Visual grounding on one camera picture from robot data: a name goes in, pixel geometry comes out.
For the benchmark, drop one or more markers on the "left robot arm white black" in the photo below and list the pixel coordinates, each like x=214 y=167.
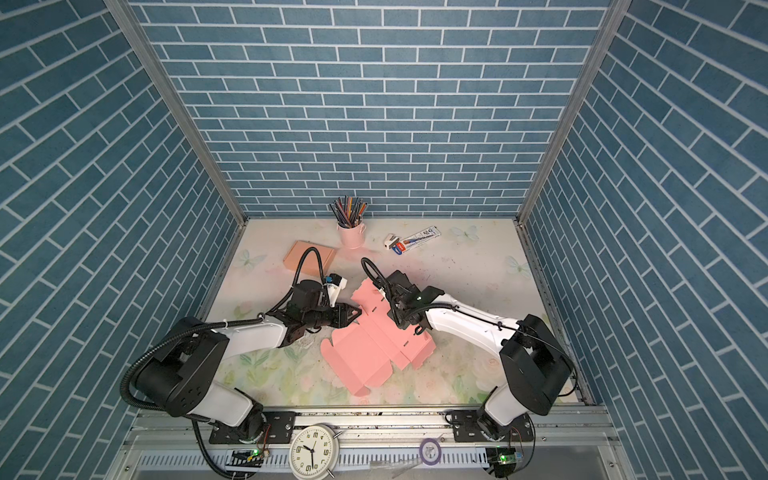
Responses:
x=177 y=376

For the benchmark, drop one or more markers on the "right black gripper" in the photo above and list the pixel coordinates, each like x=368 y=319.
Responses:
x=400 y=322

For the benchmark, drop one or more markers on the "right circuit board green led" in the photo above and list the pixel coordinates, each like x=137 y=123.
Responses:
x=502 y=462

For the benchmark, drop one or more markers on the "purple tape roll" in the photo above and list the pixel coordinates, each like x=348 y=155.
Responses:
x=430 y=452

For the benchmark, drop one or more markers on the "aluminium front rail frame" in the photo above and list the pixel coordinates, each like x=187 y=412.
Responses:
x=572 y=442

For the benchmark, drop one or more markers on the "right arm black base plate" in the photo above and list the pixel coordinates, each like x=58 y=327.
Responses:
x=477 y=426

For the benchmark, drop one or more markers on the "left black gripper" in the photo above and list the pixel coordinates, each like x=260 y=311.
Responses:
x=341 y=314

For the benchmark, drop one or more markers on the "toothpaste tube packet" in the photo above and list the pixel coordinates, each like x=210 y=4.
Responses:
x=415 y=240

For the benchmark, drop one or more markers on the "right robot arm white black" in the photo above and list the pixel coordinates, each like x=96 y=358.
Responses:
x=534 y=364

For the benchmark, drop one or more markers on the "coloured pencils bunch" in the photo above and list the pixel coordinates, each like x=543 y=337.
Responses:
x=348 y=211

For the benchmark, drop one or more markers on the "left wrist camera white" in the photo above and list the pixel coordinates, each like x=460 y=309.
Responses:
x=334 y=284

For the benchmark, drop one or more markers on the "white alarm clock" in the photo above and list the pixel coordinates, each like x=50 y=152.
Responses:
x=314 y=453

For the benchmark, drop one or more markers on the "pink pencil cup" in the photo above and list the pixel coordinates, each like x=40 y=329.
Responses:
x=352 y=237

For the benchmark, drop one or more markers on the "pink paper box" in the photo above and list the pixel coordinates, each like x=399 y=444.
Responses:
x=364 y=354

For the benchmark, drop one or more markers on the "left circuit board green led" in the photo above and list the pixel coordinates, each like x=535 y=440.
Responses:
x=245 y=458

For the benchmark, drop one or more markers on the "orange paper box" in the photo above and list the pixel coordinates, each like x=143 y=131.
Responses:
x=310 y=266

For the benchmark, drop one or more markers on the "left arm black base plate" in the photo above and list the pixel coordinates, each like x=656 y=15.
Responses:
x=270 y=427

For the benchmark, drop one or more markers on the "circuit board green led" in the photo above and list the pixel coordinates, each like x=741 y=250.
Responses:
x=502 y=462
x=245 y=458

